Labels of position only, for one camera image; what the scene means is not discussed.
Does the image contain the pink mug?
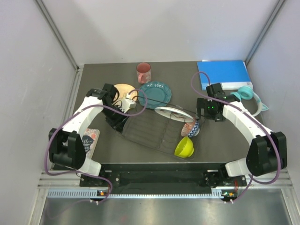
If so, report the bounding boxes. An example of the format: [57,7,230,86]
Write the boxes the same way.
[136,62,151,84]

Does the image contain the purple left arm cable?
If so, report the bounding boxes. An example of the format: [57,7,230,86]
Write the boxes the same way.
[44,89,148,203]

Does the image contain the lime green bowl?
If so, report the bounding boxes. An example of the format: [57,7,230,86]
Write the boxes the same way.
[174,136,195,158]

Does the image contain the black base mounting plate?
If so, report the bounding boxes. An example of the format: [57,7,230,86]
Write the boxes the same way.
[79,170,247,188]

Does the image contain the teal cat-ear headphones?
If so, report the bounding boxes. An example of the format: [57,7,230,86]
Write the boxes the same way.
[231,86,269,117]

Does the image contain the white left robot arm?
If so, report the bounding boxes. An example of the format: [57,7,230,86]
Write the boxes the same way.
[47,83,128,186]

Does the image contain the red blue patterned bowl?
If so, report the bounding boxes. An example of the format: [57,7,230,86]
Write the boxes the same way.
[180,118,200,138]

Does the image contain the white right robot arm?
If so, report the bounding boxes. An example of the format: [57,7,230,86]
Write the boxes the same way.
[196,83,287,186]

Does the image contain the teal scalloped plate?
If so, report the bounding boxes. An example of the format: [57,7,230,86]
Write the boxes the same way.
[138,81,172,109]

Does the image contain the white watermelon plate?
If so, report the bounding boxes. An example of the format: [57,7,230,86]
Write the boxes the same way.
[154,107,194,123]

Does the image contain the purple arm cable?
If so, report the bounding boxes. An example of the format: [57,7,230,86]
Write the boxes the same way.
[44,89,148,203]
[191,71,282,203]

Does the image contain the Little Women book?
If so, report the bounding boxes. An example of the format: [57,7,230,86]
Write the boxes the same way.
[82,128,100,158]

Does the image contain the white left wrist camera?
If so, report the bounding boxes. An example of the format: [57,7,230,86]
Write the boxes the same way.
[121,93,136,113]

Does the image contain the blue clip file folder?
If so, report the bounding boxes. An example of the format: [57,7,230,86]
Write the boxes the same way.
[197,60,253,90]

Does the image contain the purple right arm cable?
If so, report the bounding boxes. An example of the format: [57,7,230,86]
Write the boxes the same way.
[191,71,282,203]

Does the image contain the beige floral plate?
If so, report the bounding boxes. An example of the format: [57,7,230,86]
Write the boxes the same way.
[113,83,138,103]

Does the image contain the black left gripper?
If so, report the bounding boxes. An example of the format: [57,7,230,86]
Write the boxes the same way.
[101,104,130,134]

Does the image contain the black wire dish rack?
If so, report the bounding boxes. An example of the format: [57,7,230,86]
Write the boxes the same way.
[120,109,194,161]

